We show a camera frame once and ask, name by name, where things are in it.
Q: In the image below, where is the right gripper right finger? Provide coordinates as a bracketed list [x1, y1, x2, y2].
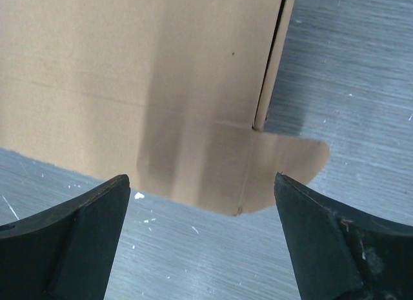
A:
[274, 174, 412, 300]

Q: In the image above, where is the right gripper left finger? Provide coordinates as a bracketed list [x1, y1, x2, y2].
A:
[1, 174, 130, 299]

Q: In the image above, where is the brown cardboard box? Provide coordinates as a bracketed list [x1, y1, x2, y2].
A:
[1, 0, 330, 216]

